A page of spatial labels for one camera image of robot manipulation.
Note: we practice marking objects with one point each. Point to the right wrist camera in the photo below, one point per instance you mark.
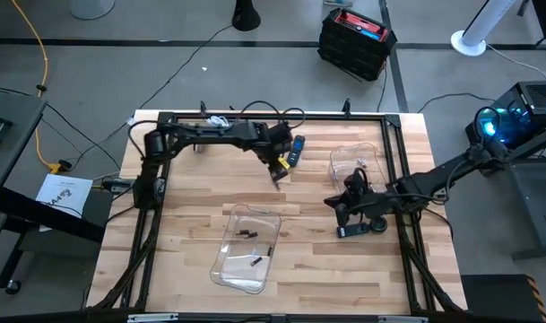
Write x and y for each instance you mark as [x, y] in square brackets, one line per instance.
[357, 181]

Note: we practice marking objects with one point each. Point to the black remote control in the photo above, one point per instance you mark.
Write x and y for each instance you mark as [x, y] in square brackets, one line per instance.
[296, 150]

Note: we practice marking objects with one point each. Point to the black rectangular device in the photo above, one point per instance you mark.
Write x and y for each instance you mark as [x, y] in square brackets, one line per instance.
[351, 230]

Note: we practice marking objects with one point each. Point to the black cone stand base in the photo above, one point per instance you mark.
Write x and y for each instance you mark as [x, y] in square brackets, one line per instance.
[246, 18]

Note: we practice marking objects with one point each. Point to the red black toolbox stack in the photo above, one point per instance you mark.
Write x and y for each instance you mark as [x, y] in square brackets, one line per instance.
[355, 45]

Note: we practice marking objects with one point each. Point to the white tower fan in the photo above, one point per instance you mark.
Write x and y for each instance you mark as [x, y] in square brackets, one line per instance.
[474, 38]

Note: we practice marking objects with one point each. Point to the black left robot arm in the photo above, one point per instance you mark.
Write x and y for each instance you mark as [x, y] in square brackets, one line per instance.
[210, 132]

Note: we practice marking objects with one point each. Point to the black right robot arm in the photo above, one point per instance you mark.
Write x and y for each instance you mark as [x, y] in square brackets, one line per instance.
[434, 179]

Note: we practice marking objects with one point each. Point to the clear plastic bin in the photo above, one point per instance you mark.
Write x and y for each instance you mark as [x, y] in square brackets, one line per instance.
[236, 273]
[344, 157]

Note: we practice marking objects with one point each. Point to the black box with hazard stripes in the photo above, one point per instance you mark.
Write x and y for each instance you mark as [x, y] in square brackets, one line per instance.
[496, 298]

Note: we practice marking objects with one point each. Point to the black frame clamp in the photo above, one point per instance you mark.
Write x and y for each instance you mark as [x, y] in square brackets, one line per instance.
[203, 107]
[346, 107]

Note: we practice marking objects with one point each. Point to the black hand clamp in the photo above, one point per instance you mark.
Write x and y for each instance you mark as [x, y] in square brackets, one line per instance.
[2, 123]

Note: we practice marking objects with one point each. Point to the black round device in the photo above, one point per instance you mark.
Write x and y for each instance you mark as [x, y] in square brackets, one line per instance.
[378, 224]

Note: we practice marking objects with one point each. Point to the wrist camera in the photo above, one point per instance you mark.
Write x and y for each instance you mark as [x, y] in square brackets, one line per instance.
[357, 181]
[285, 131]

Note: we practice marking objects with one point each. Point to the grey camera bracket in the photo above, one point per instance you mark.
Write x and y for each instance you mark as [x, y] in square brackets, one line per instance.
[278, 318]

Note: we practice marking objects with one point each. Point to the white printed paper sheet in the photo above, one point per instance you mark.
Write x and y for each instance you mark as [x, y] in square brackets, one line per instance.
[64, 195]

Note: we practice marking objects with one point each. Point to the silver table bracket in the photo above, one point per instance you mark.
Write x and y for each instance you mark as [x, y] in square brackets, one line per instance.
[151, 317]
[402, 319]

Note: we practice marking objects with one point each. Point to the dark metal computer stand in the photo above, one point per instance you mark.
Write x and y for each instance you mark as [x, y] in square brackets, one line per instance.
[537, 202]

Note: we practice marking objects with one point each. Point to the black table rig frame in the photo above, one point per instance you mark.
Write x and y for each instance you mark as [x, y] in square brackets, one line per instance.
[335, 117]

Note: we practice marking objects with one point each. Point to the black lit computer case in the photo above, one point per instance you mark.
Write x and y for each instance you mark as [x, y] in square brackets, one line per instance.
[537, 96]

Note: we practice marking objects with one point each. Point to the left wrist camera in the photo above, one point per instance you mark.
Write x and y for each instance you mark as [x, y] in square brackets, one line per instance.
[285, 131]

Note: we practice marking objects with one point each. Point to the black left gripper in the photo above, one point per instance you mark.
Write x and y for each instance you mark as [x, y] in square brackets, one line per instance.
[272, 148]

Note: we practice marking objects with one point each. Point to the grey round stand base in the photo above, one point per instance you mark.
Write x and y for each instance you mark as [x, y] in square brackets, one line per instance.
[93, 6]

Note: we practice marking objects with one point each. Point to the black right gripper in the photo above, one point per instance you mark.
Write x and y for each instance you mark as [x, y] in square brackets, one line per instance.
[366, 203]

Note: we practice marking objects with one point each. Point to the dark grey side table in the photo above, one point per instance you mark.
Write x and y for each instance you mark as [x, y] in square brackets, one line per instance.
[21, 107]

